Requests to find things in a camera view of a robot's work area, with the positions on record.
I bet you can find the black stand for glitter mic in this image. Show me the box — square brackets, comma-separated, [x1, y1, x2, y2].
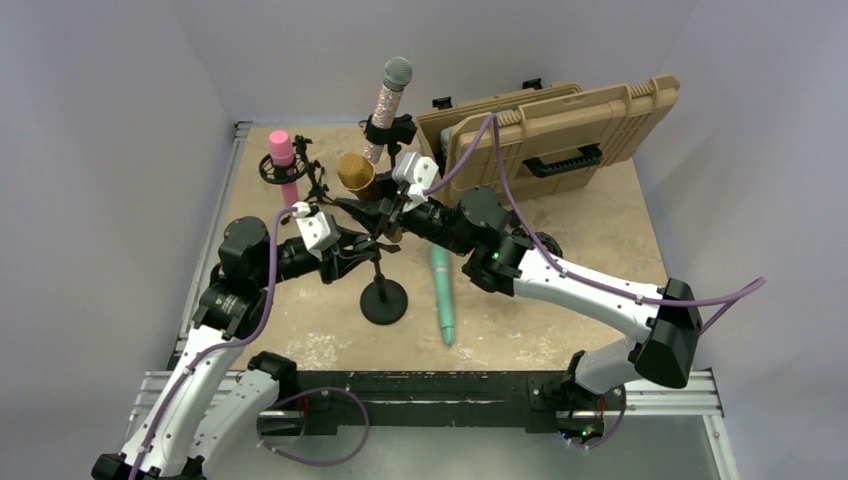
[360, 114, 418, 168]

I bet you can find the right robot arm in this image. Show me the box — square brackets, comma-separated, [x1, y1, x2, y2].
[337, 153, 703, 407]

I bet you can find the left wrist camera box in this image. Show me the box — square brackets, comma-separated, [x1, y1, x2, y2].
[292, 201, 341, 258]

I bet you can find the black tripod shock mount stand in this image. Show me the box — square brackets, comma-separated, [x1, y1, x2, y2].
[258, 135, 335, 205]

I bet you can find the grey plastic case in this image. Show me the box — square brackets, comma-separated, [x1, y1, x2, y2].
[440, 127, 452, 168]

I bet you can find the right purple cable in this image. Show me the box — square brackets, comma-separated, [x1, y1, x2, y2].
[423, 112, 768, 336]

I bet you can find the glitter silver microphone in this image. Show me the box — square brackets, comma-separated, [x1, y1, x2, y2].
[363, 56, 413, 164]

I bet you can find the gold microphone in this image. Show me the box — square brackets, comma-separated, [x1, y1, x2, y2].
[336, 152, 403, 244]

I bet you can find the teal microphone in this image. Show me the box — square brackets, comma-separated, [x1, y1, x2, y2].
[430, 245, 456, 346]

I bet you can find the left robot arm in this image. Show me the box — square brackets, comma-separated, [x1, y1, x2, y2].
[91, 212, 399, 479]

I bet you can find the black stand for gold mic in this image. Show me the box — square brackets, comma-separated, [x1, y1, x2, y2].
[359, 252, 408, 326]

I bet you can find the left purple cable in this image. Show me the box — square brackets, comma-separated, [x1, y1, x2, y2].
[125, 201, 313, 480]

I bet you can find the black aluminium base frame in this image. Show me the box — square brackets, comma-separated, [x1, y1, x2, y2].
[125, 120, 723, 439]

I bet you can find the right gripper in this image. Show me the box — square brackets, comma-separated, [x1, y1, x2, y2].
[338, 168, 474, 257]

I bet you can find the pink microphone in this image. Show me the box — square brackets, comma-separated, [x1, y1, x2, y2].
[269, 130, 299, 207]

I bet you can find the tan plastic tool case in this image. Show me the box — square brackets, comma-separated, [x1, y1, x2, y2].
[415, 75, 681, 206]

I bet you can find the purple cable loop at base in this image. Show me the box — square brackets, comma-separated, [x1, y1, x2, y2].
[255, 384, 371, 467]

